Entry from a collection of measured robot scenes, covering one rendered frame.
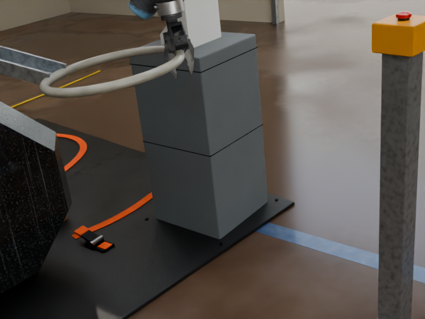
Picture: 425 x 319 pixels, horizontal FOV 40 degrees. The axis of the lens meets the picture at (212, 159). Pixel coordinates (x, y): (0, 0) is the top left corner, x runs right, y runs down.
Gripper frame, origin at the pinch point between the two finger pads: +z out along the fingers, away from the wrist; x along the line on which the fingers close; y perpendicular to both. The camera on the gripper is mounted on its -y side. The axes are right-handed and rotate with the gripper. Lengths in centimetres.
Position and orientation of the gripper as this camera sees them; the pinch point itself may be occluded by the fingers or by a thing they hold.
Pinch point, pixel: (183, 73)
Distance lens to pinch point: 205.4
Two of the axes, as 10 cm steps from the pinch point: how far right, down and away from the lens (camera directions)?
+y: -2.1, -3.4, 9.2
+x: -9.6, 2.3, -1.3
